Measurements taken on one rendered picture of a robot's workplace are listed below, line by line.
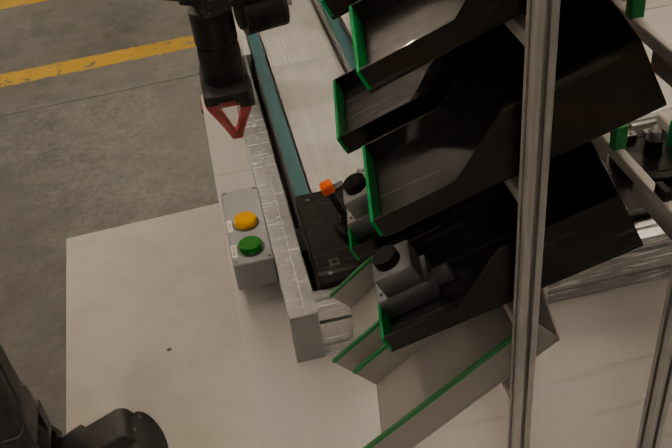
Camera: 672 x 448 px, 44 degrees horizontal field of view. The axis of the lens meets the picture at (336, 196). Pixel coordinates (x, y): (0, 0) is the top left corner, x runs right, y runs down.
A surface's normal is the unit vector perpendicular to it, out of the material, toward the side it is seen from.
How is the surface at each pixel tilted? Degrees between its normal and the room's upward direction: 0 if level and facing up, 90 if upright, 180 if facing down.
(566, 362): 0
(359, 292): 90
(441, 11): 25
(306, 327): 90
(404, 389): 45
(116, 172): 0
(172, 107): 0
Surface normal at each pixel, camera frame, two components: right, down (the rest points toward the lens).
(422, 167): -0.50, -0.68
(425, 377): -0.77, -0.49
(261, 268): 0.21, 0.58
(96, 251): -0.10, -0.79
